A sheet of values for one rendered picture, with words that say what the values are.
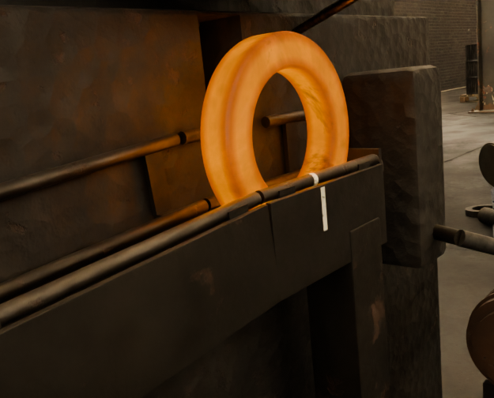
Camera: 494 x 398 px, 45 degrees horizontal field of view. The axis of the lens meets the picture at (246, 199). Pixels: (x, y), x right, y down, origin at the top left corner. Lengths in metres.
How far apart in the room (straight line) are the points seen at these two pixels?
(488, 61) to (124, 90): 9.02
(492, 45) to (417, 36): 8.46
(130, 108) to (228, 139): 0.09
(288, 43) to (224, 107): 0.10
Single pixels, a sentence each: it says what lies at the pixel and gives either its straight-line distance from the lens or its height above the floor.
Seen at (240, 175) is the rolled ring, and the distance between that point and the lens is 0.49.
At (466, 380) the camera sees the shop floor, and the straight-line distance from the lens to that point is 1.69.
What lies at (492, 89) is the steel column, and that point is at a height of 0.32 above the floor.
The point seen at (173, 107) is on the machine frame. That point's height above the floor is 0.79.
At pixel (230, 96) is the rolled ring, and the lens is 0.48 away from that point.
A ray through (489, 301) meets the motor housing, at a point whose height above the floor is 0.52.
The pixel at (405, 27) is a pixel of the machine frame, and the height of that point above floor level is 0.86.
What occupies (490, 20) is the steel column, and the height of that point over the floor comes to 1.29.
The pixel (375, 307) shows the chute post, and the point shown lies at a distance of 0.64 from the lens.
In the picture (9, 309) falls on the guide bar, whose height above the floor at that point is 0.69.
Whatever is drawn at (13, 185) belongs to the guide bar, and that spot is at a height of 0.75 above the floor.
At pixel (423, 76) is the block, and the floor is 0.79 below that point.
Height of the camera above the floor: 0.80
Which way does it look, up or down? 11 degrees down
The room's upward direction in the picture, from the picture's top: 6 degrees counter-clockwise
